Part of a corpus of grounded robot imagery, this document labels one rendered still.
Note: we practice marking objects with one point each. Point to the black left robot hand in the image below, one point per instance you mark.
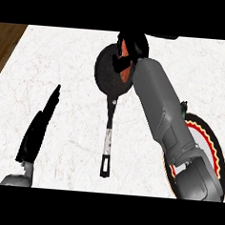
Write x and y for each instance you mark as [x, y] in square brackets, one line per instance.
[32, 140]

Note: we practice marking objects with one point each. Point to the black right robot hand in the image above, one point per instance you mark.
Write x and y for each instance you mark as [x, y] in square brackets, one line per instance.
[138, 48]

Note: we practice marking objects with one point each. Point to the orange sweet potato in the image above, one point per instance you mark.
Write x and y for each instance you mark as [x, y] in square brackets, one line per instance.
[125, 74]

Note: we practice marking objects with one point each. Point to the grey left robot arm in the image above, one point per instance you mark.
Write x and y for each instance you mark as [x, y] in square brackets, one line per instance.
[16, 179]

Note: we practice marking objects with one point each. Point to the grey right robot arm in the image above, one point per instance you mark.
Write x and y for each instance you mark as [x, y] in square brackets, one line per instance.
[164, 105]

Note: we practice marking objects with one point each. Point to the black frying pan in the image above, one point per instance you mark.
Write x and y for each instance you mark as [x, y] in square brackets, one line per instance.
[106, 73]

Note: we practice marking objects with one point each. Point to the black plate with red rim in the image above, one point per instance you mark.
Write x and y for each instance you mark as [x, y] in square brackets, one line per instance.
[221, 151]

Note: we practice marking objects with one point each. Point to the small dark green vegetable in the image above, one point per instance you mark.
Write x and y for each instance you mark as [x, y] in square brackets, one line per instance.
[183, 107]

